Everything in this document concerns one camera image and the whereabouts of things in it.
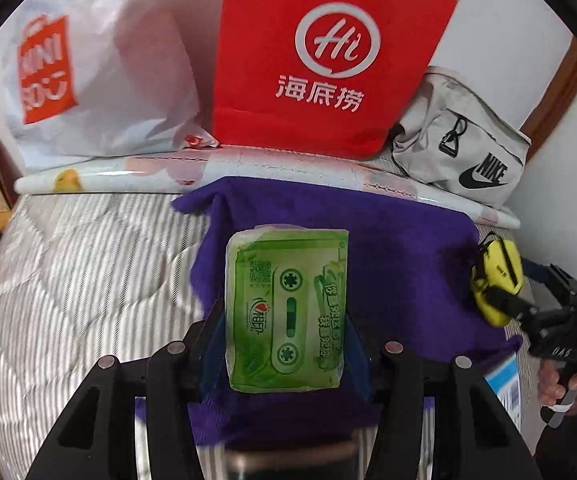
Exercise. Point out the purple towel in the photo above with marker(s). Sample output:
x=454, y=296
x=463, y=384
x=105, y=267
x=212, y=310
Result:
x=393, y=260

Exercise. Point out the white plastic shopping bag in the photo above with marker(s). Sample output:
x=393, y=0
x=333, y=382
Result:
x=118, y=60

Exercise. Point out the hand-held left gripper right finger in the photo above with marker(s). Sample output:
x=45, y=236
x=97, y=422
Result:
x=357, y=360

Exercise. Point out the green tissue pack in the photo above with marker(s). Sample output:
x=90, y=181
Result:
x=288, y=310

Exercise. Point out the grey sling bag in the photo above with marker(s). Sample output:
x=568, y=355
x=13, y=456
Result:
x=428, y=160

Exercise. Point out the person's right hand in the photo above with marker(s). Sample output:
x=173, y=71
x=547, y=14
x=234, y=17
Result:
x=553, y=385

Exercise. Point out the rolled white printed sheet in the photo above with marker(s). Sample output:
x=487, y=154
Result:
x=118, y=175

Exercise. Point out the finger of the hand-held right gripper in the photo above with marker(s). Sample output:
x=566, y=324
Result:
x=548, y=274
x=510, y=302

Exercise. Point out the blue and white packet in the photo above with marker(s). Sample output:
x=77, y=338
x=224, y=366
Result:
x=505, y=385

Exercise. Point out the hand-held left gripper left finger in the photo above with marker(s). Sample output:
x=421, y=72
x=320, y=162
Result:
x=211, y=357

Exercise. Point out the red paper bag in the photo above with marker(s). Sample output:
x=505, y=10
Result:
x=268, y=35

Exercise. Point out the wooden door frame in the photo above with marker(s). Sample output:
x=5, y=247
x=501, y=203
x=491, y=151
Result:
x=558, y=95

